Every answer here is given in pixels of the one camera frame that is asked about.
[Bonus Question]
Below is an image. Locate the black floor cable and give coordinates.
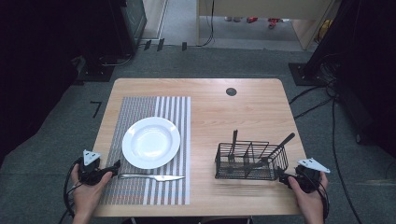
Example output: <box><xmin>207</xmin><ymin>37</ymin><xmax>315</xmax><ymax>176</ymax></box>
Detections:
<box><xmin>293</xmin><ymin>96</ymin><xmax>334</xmax><ymax>121</ymax></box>
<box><xmin>289</xmin><ymin>83</ymin><xmax>335</xmax><ymax>105</ymax></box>

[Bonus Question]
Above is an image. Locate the light wooden desk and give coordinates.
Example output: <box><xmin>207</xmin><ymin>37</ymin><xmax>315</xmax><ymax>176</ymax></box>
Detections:
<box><xmin>195</xmin><ymin>0</ymin><xmax>341</xmax><ymax>51</ymax></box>

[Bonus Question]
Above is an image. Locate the white round plate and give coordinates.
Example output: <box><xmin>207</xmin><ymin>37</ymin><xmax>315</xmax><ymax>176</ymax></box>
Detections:
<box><xmin>121</xmin><ymin>116</ymin><xmax>182</xmax><ymax>171</ymax></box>

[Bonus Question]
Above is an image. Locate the right hand-held gripper cable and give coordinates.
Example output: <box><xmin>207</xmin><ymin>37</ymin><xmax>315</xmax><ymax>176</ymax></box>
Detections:
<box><xmin>317</xmin><ymin>178</ymin><xmax>331</xmax><ymax>222</ymax></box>

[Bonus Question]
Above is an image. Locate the black handled spoon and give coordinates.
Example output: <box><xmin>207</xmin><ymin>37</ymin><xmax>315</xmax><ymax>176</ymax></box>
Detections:
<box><xmin>245</xmin><ymin>132</ymin><xmax>296</xmax><ymax>179</ymax></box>

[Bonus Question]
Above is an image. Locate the black handled fork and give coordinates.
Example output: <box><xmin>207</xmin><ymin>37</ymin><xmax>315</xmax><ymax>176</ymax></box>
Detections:
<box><xmin>228</xmin><ymin>129</ymin><xmax>239</xmax><ymax>165</ymax></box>

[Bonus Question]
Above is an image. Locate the silver table knife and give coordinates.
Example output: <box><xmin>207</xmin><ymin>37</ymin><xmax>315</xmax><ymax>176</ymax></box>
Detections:
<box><xmin>117</xmin><ymin>173</ymin><xmax>186</xmax><ymax>183</ymax></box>

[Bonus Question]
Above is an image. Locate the person's right hand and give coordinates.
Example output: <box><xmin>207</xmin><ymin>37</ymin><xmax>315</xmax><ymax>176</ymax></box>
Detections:
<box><xmin>287</xmin><ymin>172</ymin><xmax>330</xmax><ymax>217</ymax></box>

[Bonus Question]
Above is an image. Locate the person's left hand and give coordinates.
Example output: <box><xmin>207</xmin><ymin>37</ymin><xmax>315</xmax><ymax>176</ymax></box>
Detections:
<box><xmin>70</xmin><ymin>158</ymin><xmax>114</xmax><ymax>217</ymax></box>

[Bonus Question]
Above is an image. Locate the black wire cutlery basket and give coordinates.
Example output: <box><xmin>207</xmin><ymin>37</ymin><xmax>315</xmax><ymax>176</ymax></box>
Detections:
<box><xmin>214</xmin><ymin>141</ymin><xmax>290</xmax><ymax>182</ymax></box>

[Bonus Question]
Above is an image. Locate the hand-held gripper cable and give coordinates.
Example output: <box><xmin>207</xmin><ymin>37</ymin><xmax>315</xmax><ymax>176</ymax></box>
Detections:
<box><xmin>317</xmin><ymin>178</ymin><xmax>331</xmax><ymax>222</ymax></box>
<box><xmin>63</xmin><ymin>158</ymin><xmax>84</xmax><ymax>219</ymax></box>

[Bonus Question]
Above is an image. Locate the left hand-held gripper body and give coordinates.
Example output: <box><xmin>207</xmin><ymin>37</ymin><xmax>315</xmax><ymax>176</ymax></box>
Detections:
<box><xmin>78</xmin><ymin>149</ymin><xmax>110</xmax><ymax>187</ymax></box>

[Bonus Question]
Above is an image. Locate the hanging black cable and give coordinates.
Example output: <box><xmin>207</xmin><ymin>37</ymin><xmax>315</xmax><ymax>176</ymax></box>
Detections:
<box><xmin>197</xmin><ymin>0</ymin><xmax>217</xmax><ymax>49</ymax></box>

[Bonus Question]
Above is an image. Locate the striped woven placemat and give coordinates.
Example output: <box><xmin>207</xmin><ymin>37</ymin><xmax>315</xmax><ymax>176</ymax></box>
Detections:
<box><xmin>99</xmin><ymin>95</ymin><xmax>192</xmax><ymax>206</ymax></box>

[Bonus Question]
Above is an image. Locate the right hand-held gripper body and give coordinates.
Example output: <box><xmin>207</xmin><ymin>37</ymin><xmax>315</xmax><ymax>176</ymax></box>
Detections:
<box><xmin>291</xmin><ymin>157</ymin><xmax>332</xmax><ymax>194</ymax></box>

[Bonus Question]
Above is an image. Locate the dark equipment cabinet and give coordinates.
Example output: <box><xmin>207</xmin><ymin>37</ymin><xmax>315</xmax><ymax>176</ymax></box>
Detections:
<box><xmin>106</xmin><ymin>0</ymin><xmax>148</xmax><ymax>58</ymax></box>

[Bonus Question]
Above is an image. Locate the black stand base plate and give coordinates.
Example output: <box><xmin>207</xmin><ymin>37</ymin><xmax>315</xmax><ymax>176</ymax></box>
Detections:
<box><xmin>288</xmin><ymin>62</ymin><xmax>338</xmax><ymax>87</ymax></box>

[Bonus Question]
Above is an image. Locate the left hand-held gripper cable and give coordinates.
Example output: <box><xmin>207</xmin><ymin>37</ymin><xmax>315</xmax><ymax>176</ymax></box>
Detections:
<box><xmin>63</xmin><ymin>158</ymin><xmax>84</xmax><ymax>219</ymax></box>

